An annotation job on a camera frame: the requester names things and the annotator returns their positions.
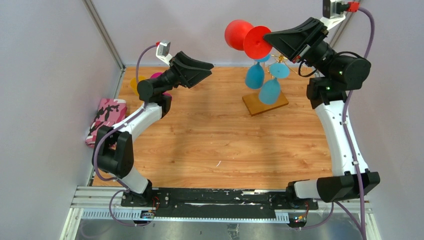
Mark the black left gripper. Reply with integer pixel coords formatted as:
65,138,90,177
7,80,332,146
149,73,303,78
156,52,213,95

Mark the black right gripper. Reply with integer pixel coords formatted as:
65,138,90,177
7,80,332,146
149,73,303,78
262,17,340,80

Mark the magenta wine glass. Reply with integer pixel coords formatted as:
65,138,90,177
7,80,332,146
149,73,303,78
149,72,173,102

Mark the red wine glass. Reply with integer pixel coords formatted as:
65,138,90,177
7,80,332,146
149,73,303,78
224,19,273,60

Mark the yellow wine glass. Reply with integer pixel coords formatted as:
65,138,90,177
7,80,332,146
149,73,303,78
129,75,146,97

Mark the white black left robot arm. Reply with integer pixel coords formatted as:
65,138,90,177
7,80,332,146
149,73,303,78
92,51,214,207

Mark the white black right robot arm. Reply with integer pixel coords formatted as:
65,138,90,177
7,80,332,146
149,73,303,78
263,17,381,209

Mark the blue wine glass rear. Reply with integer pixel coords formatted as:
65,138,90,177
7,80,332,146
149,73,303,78
244,54,271,90

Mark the blue wine glass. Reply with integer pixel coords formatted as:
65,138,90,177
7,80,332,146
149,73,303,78
258,63,290,105
244,54,271,90

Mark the blue wine glass front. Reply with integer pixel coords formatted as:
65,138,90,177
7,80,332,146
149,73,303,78
258,63,290,105

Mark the wooden rack base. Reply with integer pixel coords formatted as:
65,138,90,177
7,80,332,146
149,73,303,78
242,90,290,117

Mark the pink camouflage cloth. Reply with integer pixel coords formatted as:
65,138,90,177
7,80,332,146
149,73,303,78
85,98,128,148

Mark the gold wire glass rack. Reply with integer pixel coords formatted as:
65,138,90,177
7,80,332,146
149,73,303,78
269,53,319,78

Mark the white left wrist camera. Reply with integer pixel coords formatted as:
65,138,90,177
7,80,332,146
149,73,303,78
155,40,173,66

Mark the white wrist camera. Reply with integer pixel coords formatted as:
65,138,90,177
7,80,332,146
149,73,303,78
320,0,350,30
155,40,173,66

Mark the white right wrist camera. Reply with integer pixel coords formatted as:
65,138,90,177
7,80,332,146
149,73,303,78
320,0,350,30

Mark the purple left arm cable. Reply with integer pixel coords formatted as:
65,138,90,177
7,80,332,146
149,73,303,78
93,43,163,228

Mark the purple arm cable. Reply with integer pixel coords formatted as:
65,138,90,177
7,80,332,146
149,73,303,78
93,43,163,228
291,6,377,240

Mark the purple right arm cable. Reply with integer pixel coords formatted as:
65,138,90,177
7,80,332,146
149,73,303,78
291,6,377,240

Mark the black mounting base plate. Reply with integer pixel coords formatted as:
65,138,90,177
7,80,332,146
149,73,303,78
120,187,319,221

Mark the aluminium frame rail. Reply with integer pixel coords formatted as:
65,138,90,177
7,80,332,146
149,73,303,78
71,186,362,225

